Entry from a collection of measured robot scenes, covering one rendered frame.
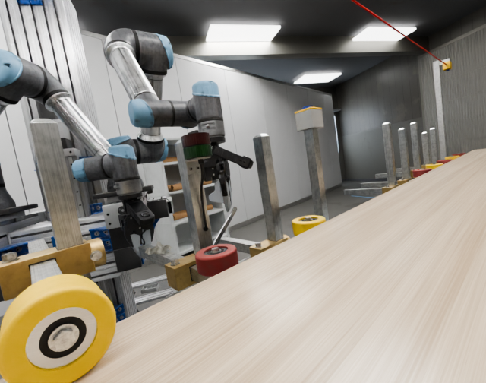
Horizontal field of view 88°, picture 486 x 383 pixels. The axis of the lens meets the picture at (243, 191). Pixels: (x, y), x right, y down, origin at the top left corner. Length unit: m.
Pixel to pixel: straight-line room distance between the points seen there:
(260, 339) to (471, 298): 0.20
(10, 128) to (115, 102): 1.07
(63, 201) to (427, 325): 0.50
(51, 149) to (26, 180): 2.69
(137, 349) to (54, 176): 0.31
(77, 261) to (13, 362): 0.25
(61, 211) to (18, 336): 0.26
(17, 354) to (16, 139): 3.02
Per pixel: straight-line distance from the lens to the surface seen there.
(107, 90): 3.61
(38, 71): 1.13
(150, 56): 1.10
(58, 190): 0.50
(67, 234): 0.50
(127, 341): 0.32
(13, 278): 0.50
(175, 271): 0.57
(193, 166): 0.58
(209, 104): 0.72
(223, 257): 0.46
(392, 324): 0.28
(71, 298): 0.27
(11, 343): 0.27
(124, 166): 0.85
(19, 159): 3.21
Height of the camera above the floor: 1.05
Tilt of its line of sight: 5 degrees down
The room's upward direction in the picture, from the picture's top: 9 degrees counter-clockwise
